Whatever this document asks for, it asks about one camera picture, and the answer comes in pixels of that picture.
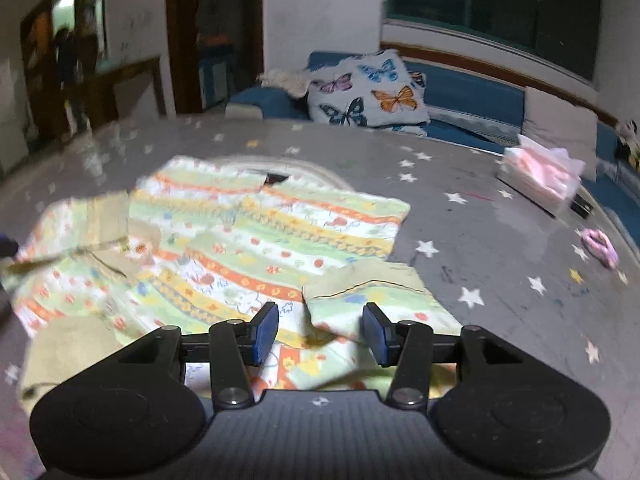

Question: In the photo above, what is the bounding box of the patterned green children's garment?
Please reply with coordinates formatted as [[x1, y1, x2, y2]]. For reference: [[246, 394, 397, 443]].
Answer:
[[1, 157, 460, 410]]

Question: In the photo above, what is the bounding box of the dark wooden side table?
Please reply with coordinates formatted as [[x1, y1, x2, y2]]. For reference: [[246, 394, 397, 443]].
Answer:
[[62, 56, 167, 129]]

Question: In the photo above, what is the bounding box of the pink hair scrunchie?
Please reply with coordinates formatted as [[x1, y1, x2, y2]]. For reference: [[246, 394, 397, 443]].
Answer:
[[580, 229, 620, 270]]

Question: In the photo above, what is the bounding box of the wooden display cabinet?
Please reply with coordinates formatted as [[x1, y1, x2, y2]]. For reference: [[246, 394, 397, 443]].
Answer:
[[20, 0, 107, 151]]

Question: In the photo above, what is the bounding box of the pink tissue box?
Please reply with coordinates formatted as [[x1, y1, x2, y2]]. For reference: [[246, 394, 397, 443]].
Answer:
[[497, 134, 586, 217]]

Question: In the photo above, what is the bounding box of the small black remote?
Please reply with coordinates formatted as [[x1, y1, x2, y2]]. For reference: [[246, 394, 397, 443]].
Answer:
[[570, 194, 593, 219]]

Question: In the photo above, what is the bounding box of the blue sofa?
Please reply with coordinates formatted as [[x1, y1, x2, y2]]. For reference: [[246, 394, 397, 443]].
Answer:
[[224, 50, 640, 246]]

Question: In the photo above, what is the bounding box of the butterfly print pillow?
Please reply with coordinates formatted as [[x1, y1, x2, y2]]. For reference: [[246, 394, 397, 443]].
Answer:
[[307, 50, 430, 129]]

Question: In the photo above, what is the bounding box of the beige cushion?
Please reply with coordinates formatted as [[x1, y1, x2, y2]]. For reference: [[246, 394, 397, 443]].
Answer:
[[522, 87, 598, 181]]

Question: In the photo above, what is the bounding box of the cream cloth on sofa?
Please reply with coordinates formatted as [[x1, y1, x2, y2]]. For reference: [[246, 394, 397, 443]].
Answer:
[[257, 68, 311, 100]]

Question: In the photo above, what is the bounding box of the panda plush toy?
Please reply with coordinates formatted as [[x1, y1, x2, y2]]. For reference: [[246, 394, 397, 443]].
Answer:
[[614, 119, 640, 171]]

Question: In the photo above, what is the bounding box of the dark wooden doorway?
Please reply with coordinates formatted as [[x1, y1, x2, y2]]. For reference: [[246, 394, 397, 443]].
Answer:
[[166, 0, 264, 115]]

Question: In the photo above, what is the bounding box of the dark window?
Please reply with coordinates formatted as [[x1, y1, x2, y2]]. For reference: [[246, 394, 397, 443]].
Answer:
[[386, 0, 601, 80]]

